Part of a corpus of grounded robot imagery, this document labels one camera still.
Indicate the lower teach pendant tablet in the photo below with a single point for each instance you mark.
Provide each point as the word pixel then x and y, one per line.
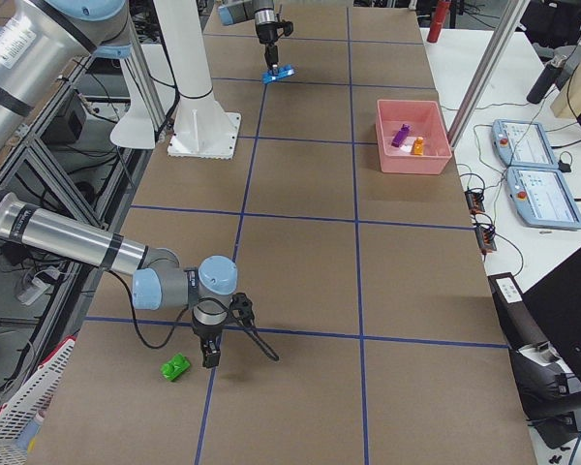
pixel 542 199

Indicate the green toy block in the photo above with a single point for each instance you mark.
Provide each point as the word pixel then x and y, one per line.
pixel 172 369

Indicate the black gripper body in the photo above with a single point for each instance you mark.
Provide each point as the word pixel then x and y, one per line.
pixel 268 34
pixel 207 335

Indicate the orange toy block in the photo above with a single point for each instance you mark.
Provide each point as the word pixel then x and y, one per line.
pixel 418 147

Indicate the pink plastic box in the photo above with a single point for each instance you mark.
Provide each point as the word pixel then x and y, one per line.
pixel 411 137

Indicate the black water bottle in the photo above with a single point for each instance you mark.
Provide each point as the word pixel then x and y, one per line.
pixel 552 69

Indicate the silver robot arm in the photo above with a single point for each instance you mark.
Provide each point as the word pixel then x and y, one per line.
pixel 235 12
pixel 37 44

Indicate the white plastic basket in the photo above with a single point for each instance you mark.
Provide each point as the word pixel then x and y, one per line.
pixel 23 415

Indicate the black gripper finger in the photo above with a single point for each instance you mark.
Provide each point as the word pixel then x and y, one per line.
pixel 210 350
pixel 271 56

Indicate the red bottle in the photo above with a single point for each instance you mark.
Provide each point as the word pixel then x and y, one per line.
pixel 437 21

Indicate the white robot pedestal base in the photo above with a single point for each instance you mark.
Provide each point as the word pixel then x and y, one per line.
pixel 201 128

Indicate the aluminium frame post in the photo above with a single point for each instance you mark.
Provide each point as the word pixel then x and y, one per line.
pixel 491 57

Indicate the upper teach pendant tablet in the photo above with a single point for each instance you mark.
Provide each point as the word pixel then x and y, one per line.
pixel 522 143

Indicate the black laptop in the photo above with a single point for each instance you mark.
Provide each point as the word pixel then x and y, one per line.
pixel 555 304

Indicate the teach pendant tablet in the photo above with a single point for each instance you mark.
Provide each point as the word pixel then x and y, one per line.
pixel 542 199
pixel 522 143

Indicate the long blue toy block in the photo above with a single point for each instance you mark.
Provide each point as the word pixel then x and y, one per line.
pixel 278 74

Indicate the purple long toy block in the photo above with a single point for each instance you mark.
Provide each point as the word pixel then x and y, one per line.
pixel 401 136

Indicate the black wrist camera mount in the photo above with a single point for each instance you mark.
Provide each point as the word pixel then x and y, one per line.
pixel 241 307

